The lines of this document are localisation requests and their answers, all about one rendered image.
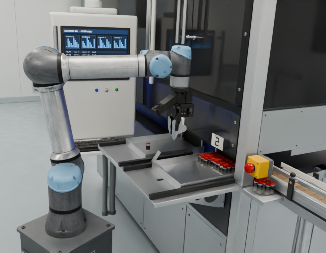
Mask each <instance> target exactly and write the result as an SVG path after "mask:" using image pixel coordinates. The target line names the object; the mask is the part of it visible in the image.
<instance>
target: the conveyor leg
mask: <svg viewBox="0 0 326 253"><path fill-rule="evenodd" d="M309 226H310V222H309V221H307V220H306V219H304V218H302V217H301V216H299V215H298V217H297V223H296V228H295V234H294V240H293V245H292V251H291V253H305V247H306V242H307V237H308V231H309Z"/></svg>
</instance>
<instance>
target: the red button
mask: <svg viewBox="0 0 326 253"><path fill-rule="evenodd" d="M244 169H245V171H246V172H247V173H253V171H254V166H253V165H252V164H251V163H246V164H245V166H244Z"/></svg>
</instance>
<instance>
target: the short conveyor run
mask: <svg viewBox="0 0 326 253"><path fill-rule="evenodd" d="M281 167H283V169H280V168H278V167H276V166H274V165H273V171H272V175H271V176H270V177H265V178H267V180H271V182H274V183H275V190H274V191H275V192H276V193H278V194H280V195H281V196H283V197H284V201H283V202H279V203H280V204H282V205H283V206H285V207H287V208H288V209H290V210H291V211H293V212H294V213H296V214H298V215H299V216H301V217H302V218H304V219H306V220H307V221H309V222H310V223H312V224H313V225H315V226H317V227H318V228H320V229H321V230H323V231H324V232H326V183H324V182H322V181H320V180H319V174H318V172H320V168H319V167H316V168H315V169H314V170H315V171H316V172H314V173H313V176H310V175H308V174H306V173H304V172H302V171H300V170H298V169H296V168H294V167H291V166H289V165H287V164H285V163H283V162H281Z"/></svg>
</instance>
